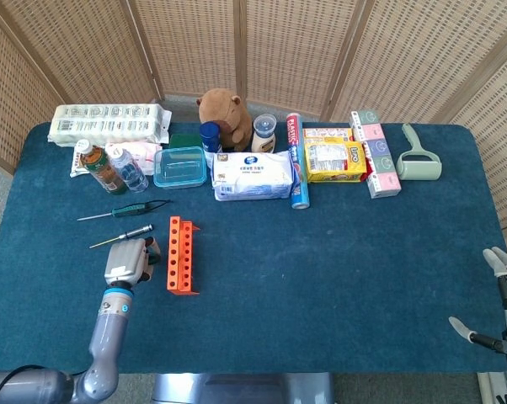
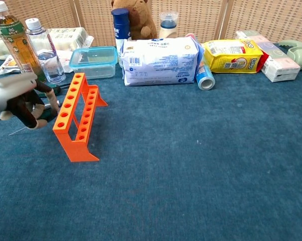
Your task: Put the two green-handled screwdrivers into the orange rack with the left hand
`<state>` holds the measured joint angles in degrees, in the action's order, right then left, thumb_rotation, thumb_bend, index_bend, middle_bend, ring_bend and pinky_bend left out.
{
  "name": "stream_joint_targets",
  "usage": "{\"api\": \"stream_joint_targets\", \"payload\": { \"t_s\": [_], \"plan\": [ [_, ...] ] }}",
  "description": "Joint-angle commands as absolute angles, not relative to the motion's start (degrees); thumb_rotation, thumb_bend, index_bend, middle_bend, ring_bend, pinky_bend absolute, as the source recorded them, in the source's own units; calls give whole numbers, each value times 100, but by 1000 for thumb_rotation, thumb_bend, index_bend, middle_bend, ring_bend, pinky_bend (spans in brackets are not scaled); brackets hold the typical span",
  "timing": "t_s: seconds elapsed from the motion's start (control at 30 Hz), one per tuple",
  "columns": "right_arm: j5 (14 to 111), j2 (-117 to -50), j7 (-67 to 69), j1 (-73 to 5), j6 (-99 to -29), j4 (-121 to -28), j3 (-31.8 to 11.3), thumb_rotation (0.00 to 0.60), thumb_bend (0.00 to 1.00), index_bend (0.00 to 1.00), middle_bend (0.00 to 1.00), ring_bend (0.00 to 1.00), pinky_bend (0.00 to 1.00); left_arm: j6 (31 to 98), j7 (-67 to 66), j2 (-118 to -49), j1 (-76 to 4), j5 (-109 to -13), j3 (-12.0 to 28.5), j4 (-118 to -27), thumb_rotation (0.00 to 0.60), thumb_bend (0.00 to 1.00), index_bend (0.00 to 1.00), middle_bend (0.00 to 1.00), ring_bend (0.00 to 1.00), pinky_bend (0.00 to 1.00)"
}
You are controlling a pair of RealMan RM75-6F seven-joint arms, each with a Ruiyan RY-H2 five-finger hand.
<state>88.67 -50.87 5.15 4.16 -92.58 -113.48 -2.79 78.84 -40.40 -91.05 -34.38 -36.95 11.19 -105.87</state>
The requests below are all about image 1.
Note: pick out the brown capybara plush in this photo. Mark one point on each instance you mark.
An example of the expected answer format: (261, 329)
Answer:
(228, 113)

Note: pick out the green lint roller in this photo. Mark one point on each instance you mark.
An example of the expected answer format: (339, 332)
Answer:
(417, 166)

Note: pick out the orange screwdriver rack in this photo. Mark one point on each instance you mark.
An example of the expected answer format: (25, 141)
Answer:
(173, 252)

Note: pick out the white wet wipes pack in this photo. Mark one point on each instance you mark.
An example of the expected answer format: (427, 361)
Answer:
(253, 174)

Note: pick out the clear water bottle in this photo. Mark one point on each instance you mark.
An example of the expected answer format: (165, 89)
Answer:
(129, 170)

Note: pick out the pink white plastic bag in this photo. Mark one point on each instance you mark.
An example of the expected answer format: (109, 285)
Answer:
(146, 153)

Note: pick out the plastic wrap roll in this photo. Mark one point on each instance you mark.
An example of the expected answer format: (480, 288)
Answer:
(297, 168)

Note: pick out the blue felt table cover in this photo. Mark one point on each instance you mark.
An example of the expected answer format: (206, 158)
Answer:
(321, 273)

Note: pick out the wicker folding screen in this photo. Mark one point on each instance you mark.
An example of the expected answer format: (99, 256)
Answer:
(279, 42)

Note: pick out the white paper roll pack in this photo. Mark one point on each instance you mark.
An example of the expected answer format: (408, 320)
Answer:
(106, 124)

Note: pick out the blue-capped white can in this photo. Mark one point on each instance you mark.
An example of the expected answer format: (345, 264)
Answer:
(211, 134)

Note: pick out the dark green box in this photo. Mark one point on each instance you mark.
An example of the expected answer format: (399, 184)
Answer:
(186, 140)

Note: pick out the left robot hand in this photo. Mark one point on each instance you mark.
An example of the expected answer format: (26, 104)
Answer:
(125, 261)

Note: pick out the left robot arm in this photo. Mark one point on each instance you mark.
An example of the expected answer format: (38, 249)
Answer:
(108, 332)

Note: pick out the pink green tissue pack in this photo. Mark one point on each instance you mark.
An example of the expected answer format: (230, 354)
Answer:
(380, 160)

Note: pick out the green tea bottle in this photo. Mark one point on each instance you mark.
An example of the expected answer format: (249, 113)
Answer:
(104, 170)

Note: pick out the clear container teal lid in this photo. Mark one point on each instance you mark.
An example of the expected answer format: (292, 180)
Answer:
(179, 168)

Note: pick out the mayonnaise squeeze bottle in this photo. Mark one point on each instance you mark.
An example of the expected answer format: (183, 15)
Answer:
(264, 141)

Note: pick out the long green screwdriver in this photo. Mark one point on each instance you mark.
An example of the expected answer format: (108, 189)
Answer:
(129, 209)

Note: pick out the yellow red snack box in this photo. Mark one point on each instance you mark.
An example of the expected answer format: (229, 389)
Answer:
(325, 134)

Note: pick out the silver yellow-shaft screwdriver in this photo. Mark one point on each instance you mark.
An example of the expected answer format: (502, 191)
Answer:
(131, 232)

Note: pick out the yellow Lipo snack bag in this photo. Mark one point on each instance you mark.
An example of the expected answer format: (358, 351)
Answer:
(333, 162)

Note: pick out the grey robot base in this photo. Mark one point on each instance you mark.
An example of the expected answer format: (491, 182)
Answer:
(236, 389)

